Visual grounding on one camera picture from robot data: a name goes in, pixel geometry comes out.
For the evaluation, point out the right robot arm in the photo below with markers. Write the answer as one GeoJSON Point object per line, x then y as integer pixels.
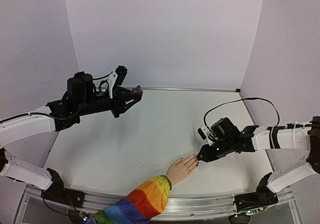
{"type": "Point", "coordinates": [296, 146]}

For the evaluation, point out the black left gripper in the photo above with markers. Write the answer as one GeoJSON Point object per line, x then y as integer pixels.
{"type": "Point", "coordinates": [121, 98]}

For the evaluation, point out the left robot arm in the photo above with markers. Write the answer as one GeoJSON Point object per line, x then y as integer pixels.
{"type": "Point", "coordinates": [54, 117]}

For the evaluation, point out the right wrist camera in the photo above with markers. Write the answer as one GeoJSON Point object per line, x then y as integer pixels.
{"type": "Point", "coordinates": [207, 135]}

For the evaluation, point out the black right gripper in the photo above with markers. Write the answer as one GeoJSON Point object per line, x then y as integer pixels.
{"type": "Point", "coordinates": [208, 153]}

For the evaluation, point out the mannequin hand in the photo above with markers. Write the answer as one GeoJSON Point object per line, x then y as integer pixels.
{"type": "Point", "coordinates": [181, 169]}

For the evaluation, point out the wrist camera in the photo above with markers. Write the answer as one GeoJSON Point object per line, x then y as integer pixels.
{"type": "Point", "coordinates": [207, 135]}
{"type": "Point", "coordinates": [116, 78]}

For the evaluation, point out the aluminium front rail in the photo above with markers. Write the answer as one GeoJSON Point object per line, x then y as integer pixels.
{"type": "Point", "coordinates": [177, 209]}

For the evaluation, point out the aluminium back edge strip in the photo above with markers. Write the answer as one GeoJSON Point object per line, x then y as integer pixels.
{"type": "Point", "coordinates": [191, 89]}

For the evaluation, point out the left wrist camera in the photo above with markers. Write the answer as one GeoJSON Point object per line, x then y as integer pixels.
{"type": "Point", "coordinates": [116, 78]}

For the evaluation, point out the purple nail polish bottle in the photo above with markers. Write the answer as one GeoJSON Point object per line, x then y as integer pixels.
{"type": "Point", "coordinates": [137, 90]}

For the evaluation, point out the rainbow sleeve forearm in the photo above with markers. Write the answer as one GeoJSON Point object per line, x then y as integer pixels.
{"type": "Point", "coordinates": [139, 207]}

